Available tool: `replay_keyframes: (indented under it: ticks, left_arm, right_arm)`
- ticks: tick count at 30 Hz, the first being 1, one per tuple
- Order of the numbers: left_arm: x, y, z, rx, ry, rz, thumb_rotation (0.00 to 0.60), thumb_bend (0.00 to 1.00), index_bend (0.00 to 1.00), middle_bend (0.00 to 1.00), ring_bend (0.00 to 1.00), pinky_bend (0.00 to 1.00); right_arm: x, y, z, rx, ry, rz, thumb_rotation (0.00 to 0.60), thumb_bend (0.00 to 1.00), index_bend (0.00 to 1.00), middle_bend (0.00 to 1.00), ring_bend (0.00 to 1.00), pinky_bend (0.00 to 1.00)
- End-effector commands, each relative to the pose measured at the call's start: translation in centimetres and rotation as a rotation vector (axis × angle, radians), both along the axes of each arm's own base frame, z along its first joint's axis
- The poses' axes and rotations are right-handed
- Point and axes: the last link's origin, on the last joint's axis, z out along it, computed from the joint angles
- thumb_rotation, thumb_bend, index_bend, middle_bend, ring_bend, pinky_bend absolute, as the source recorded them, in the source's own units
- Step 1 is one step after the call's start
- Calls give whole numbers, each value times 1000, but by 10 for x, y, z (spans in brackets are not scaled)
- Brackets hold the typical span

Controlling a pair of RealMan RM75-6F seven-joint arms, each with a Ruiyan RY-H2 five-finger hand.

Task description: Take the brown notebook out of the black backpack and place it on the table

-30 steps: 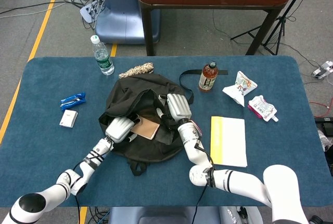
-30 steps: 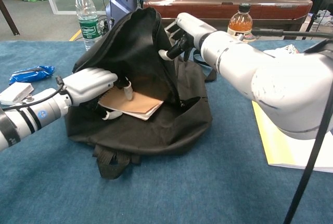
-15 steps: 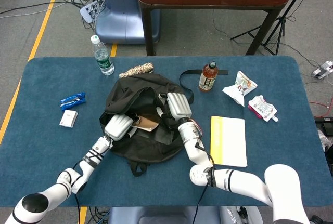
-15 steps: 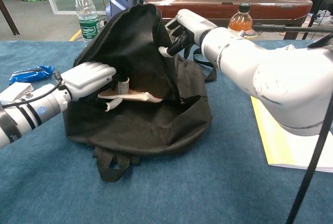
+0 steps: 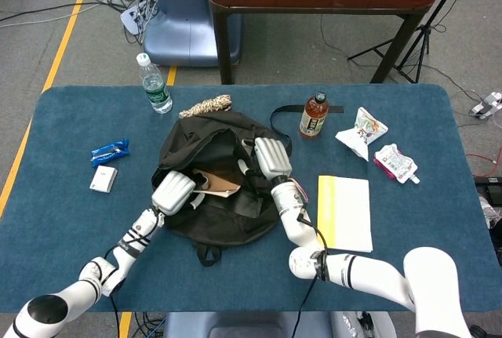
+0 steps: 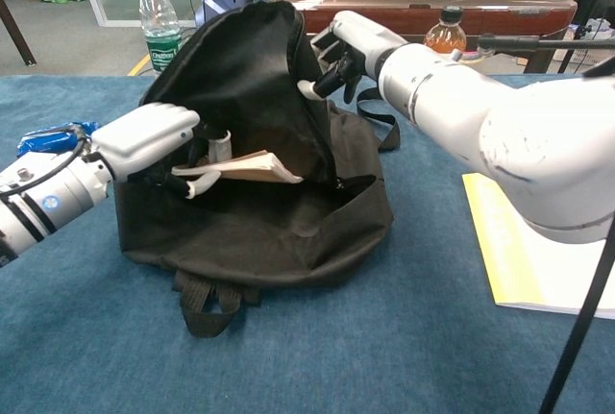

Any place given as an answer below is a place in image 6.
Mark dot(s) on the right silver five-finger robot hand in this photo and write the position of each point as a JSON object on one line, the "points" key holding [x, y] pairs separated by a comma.
{"points": [[365, 39]]}

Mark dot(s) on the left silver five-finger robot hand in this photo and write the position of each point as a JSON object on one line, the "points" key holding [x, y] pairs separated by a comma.
{"points": [[144, 135]]}

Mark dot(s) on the black fabric backpack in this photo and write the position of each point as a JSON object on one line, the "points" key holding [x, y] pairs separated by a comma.
{"points": [[250, 73]]}

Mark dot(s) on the brown spiral notebook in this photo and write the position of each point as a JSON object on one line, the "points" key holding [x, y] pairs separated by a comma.
{"points": [[259, 169]]}

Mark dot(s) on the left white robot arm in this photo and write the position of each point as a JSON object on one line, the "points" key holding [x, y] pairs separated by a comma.
{"points": [[48, 202]]}

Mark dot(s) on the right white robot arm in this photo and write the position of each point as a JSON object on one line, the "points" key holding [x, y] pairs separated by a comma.
{"points": [[480, 111]]}

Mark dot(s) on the amber tea bottle black cap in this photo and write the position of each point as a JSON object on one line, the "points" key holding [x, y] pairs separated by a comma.
{"points": [[444, 39]]}

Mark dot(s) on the clear water bottle green label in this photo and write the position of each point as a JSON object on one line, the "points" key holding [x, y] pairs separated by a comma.
{"points": [[158, 44]]}

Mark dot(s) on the blue snack packet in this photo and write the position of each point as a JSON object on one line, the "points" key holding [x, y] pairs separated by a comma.
{"points": [[43, 140]]}

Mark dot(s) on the dark wooden furniture leg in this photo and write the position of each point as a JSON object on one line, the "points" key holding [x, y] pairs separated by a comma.
{"points": [[17, 34]]}

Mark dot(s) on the yellow white notepad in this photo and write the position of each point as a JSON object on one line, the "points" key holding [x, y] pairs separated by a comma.
{"points": [[509, 265]]}

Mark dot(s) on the blue felt table cover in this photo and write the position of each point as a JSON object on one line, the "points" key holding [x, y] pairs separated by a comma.
{"points": [[336, 361]]}

